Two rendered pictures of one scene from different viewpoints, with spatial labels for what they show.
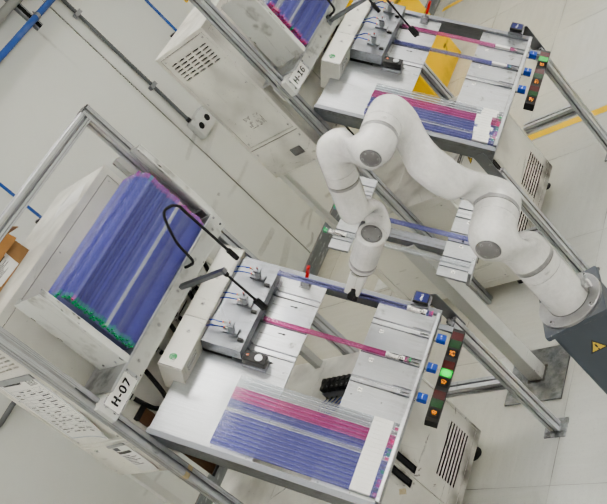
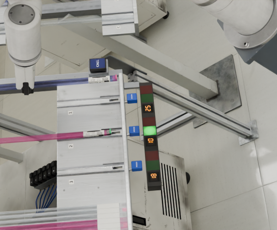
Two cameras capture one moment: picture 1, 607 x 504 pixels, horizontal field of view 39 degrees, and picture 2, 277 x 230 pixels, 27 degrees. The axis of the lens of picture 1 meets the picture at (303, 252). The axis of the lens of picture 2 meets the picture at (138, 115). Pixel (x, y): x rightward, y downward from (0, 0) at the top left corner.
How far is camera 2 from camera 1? 106 cm
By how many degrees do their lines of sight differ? 16
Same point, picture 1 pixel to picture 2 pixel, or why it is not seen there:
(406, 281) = (70, 50)
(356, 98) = not seen: outside the picture
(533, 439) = (231, 149)
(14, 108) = not seen: outside the picture
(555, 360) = (223, 74)
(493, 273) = (141, 18)
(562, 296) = (252, 12)
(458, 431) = (166, 168)
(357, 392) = (70, 186)
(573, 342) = (272, 56)
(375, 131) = not seen: outside the picture
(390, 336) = (81, 114)
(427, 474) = (156, 220)
